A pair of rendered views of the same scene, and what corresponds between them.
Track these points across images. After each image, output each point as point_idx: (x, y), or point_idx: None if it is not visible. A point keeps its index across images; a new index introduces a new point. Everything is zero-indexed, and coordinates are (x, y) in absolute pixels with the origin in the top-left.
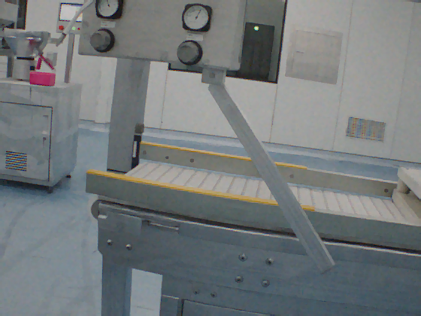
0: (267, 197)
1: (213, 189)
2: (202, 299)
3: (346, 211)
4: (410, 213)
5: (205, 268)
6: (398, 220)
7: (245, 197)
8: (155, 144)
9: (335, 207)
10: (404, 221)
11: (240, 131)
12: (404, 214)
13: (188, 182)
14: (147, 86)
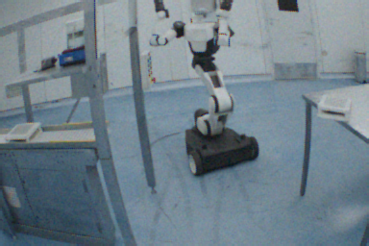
0: (64, 138)
1: (77, 137)
2: None
3: (48, 138)
4: (36, 135)
5: None
6: (47, 126)
7: (74, 123)
8: (91, 139)
9: (49, 139)
10: (46, 126)
11: (75, 107)
12: (36, 138)
13: (83, 139)
14: (92, 124)
